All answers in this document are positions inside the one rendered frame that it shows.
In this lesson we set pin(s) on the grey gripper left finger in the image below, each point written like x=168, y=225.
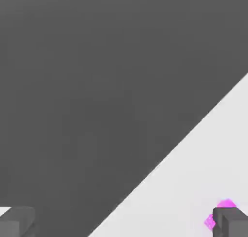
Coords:
x=17, y=223

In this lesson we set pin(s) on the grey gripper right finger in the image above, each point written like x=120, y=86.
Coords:
x=230, y=223

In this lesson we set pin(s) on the small magenta cube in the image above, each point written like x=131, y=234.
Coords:
x=226, y=203

